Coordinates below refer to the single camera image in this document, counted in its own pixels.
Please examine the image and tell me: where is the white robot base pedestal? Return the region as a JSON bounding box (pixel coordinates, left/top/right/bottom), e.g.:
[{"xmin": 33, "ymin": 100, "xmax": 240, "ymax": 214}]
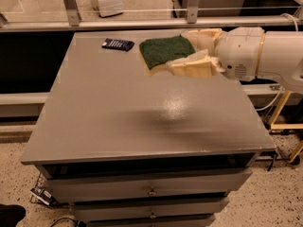
[{"xmin": 90, "ymin": 0, "xmax": 123, "ymax": 18}]

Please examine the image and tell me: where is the grey drawer cabinet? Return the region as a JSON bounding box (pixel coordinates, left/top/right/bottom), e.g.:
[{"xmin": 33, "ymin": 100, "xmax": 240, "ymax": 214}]
[{"xmin": 20, "ymin": 27, "xmax": 277, "ymax": 227}]

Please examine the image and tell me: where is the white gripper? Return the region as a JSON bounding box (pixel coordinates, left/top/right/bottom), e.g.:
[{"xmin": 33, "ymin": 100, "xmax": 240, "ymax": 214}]
[{"xmin": 166, "ymin": 27, "xmax": 265, "ymax": 81}]

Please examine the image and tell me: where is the grey drawer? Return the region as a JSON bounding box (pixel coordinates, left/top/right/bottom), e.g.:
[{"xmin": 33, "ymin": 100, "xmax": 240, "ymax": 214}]
[
  {"xmin": 87, "ymin": 215, "xmax": 215, "ymax": 227},
  {"xmin": 45, "ymin": 167, "xmax": 252, "ymax": 203},
  {"xmin": 71, "ymin": 197, "xmax": 229, "ymax": 221}
]

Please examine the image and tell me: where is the middle grey drawer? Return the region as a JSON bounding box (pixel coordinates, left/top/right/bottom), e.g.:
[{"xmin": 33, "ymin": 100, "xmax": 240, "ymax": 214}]
[{"xmin": 71, "ymin": 197, "xmax": 229, "ymax": 221}]

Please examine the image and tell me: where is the green and yellow sponge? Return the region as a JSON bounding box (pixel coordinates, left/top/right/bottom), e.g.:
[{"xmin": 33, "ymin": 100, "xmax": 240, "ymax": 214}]
[{"xmin": 139, "ymin": 35, "xmax": 195, "ymax": 76}]

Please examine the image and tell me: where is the white cable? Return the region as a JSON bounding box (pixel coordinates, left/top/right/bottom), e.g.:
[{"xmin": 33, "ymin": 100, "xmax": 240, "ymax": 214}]
[{"xmin": 255, "ymin": 12, "xmax": 300, "ymax": 113}]

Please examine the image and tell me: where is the power strip on floor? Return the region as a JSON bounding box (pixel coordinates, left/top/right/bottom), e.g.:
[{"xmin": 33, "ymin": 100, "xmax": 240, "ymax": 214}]
[{"xmin": 30, "ymin": 186, "xmax": 53, "ymax": 205}]

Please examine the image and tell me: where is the black object bottom left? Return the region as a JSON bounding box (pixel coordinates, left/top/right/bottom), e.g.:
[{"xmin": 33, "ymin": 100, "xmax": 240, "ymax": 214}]
[{"xmin": 0, "ymin": 204, "xmax": 26, "ymax": 227}]

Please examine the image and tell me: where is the top grey drawer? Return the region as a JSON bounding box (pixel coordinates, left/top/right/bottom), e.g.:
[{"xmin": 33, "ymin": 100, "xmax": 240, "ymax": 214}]
[{"xmin": 45, "ymin": 167, "xmax": 252, "ymax": 203}]

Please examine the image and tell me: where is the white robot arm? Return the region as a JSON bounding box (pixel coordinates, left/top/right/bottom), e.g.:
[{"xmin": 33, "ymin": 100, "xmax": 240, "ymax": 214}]
[{"xmin": 165, "ymin": 27, "xmax": 303, "ymax": 93}]

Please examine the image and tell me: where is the metal guard rail frame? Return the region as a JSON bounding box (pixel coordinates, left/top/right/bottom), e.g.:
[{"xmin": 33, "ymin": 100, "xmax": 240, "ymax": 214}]
[{"xmin": 0, "ymin": 0, "xmax": 302, "ymax": 32}]

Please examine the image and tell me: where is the dark blue snack packet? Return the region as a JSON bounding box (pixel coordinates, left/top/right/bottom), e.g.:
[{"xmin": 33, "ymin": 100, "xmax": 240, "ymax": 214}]
[{"xmin": 101, "ymin": 38, "xmax": 134, "ymax": 52}]

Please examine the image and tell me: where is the bottom grey drawer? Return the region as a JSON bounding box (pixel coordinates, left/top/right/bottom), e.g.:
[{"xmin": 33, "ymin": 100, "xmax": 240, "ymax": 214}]
[{"xmin": 87, "ymin": 215, "xmax": 215, "ymax": 227}]

